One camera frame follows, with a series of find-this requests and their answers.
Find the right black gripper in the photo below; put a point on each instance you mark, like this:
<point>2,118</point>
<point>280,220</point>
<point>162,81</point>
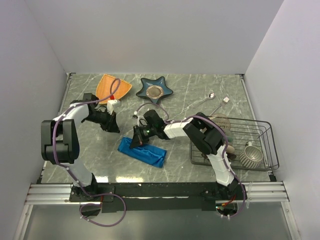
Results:
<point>138,140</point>

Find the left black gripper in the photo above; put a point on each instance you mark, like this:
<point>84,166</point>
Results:
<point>111,125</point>

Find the blue cloth napkin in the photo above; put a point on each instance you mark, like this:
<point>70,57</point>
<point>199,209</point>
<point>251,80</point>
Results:
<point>146,153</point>

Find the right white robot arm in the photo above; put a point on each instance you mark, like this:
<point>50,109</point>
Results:
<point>207,136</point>

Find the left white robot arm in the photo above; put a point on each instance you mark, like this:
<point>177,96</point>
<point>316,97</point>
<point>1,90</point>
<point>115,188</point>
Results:
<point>60,143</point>

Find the orange woven basket tray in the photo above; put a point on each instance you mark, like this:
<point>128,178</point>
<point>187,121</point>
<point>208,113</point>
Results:
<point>105,87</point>

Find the dark blue star dish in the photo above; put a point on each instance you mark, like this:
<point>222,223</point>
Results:
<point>154,89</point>

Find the silver spoon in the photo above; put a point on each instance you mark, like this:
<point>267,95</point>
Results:
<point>211,96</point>

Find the silver fork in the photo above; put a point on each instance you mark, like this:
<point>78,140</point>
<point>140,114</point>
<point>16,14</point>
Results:
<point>222,103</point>

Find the grey ribbed mug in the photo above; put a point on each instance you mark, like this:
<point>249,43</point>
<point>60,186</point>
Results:
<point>251,156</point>

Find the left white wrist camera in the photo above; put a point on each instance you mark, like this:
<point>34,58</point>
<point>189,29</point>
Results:
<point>112,105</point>

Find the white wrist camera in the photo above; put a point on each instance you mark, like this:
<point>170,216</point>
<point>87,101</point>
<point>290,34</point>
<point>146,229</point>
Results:
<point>141,121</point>
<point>112,105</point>

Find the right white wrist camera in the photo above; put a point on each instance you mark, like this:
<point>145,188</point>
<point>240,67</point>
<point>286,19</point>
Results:
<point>141,121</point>

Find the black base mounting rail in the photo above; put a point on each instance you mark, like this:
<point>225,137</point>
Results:
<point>148,196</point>

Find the black wire dish rack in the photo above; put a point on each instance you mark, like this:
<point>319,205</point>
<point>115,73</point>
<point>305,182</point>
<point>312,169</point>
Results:
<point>260,133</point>

